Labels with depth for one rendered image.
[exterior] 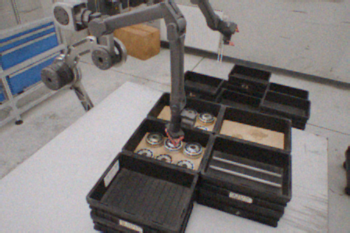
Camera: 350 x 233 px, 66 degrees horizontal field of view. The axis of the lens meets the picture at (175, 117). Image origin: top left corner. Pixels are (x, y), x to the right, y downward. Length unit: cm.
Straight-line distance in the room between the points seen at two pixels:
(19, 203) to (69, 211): 25
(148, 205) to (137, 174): 19
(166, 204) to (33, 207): 65
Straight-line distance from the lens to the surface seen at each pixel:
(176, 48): 115
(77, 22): 140
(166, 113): 174
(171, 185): 131
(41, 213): 149
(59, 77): 207
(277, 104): 269
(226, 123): 171
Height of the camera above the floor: 185
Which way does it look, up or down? 37 degrees down
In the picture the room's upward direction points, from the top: 3 degrees clockwise
